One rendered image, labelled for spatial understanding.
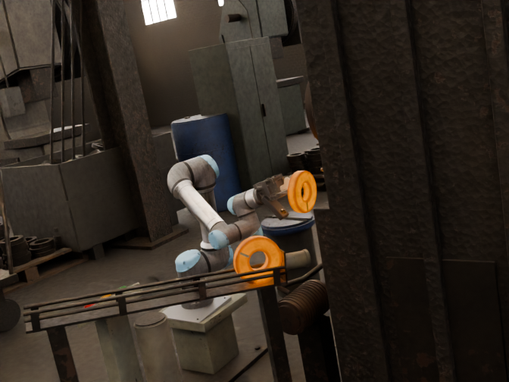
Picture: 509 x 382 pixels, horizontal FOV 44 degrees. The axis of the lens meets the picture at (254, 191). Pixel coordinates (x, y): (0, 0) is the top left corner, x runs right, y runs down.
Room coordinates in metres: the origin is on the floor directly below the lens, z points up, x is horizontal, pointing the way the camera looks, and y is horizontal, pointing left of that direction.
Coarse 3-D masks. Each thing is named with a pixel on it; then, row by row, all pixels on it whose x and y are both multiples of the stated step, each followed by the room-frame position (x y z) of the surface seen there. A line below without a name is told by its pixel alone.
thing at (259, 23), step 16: (224, 0) 10.54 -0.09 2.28; (240, 0) 10.27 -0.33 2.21; (256, 0) 10.04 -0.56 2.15; (272, 0) 10.25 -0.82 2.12; (288, 0) 10.50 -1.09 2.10; (224, 16) 10.22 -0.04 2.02; (240, 16) 10.32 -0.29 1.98; (256, 16) 10.06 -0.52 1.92; (272, 16) 10.21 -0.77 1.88; (288, 16) 10.55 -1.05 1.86; (224, 32) 10.65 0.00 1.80; (240, 32) 10.37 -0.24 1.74; (256, 32) 10.11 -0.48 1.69; (272, 32) 10.18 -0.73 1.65; (288, 32) 10.43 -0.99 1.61; (272, 48) 10.20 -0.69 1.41; (288, 80) 10.19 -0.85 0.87; (288, 96) 10.19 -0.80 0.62; (288, 112) 10.15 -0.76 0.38; (288, 128) 10.11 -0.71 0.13; (304, 128) 10.36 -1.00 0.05
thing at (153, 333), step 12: (156, 312) 2.16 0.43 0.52; (144, 324) 2.06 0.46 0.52; (156, 324) 2.06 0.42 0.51; (168, 324) 2.10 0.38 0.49; (144, 336) 2.05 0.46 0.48; (156, 336) 2.05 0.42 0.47; (168, 336) 2.08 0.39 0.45; (144, 348) 2.06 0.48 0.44; (156, 348) 2.05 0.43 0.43; (168, 348) 2.07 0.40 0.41; (144, 360) 2.07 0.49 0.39; (156, 360) 2.05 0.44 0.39; (168, 360) 2.06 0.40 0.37; (156, 372) 2.05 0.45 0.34; (168, 372) 2.06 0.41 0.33
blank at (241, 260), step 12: (252, 240) 1.95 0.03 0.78; (264, 240) 1.96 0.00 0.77; (240, 252) 1.93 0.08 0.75; (252, 252) 1.94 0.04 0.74; (264, 252) 1.96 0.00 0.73; (276, 252) 1.97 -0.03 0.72; (240, 264) 1.93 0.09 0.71; (264, 264) 1.98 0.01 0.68; (276, 264) 1.96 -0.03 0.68; (252, 276) 1.94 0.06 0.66
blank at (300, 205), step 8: (296, 176) 2.27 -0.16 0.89; (304, 176) 2.29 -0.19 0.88; (312, 176) 2.34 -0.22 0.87; (296, 184) 2.25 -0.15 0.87; (304, 184) 2.32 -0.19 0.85; (312, 184) 2.33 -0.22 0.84; (288, 192) 2.25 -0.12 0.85; (296, 192) 2.24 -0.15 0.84; (304, 192) 2.33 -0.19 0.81; (312, 192) 2.32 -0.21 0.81; (296, 200) 2.23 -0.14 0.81; (304, 200) 2.29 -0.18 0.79; (312, 200) 2.32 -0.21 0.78; (296, 208) 2.25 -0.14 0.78; (304, 208) 2.27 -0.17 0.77
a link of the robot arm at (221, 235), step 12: (180, 168) 2.64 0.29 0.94; (168, 180) 2.63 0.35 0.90; (180, 180) 2.59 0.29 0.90; (180, 192) 2.56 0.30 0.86; (192, 192) 2.55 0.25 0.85; (192, 204) 2.50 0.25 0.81; (204, 204) 2.49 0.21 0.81; (204, 216) 2.45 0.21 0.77; (216, 216) 2.44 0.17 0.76; (216, 228) 2.39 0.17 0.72; (228, 228) 2.38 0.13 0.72; (216, 240) 2.34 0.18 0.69; (228, 240) 2.36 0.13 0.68
